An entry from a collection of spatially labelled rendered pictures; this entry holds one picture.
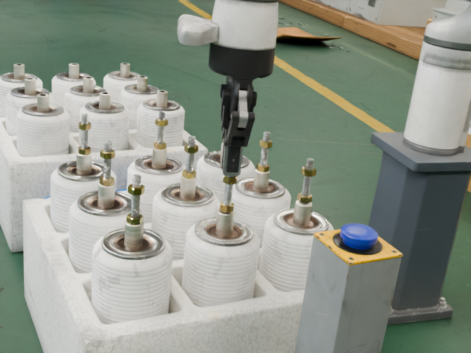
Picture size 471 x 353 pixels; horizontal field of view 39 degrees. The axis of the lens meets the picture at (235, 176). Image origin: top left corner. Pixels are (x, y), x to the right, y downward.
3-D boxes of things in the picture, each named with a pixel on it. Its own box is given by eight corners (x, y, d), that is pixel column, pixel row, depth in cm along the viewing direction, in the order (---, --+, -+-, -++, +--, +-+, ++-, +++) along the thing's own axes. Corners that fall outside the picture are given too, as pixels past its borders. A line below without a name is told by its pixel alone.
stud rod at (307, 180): (297, 209, 90) (305, 157, 87) (304, 209, 90) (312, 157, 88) (301, 213, 89) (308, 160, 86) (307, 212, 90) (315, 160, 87)
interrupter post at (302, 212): (288, 223, 91) (291, 201, 89) (299, 219, 92) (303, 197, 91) (301, 230, 89) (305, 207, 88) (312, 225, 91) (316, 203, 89)
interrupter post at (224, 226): (219, 228, 87) (221, 205, 86) (235, 233, 86) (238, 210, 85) (211, 235, 85) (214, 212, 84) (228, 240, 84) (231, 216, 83)
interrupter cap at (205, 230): (208, 216, 90) (209, 211, 90) (261, 230, 88) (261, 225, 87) (184, 238, 83) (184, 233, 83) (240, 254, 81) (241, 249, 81)
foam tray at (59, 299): (233, 265, 129) (242, 178, 122) (350, 394, 97) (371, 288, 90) (24, 297, 112) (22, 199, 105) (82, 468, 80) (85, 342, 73)
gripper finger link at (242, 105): (232, 82, 75) (229, 94, 77) (233, 119, 73) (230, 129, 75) (253, 84, 75) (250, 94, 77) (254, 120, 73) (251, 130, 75)
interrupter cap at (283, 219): (261, 220, 90) (261, 216, 90) (296, 208, 96) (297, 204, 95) (304, 242, 86) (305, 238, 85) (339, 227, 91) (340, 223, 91)
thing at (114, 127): (118, 181, 143) (120, 100, 136) (132, 199, 135) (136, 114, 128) (73, 185, 138) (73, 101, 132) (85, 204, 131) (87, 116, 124)
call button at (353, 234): (360, 236, 75) (364, 220, 74) (383, 253, 72) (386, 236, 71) (331, 241, 73) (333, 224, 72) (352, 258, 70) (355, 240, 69)
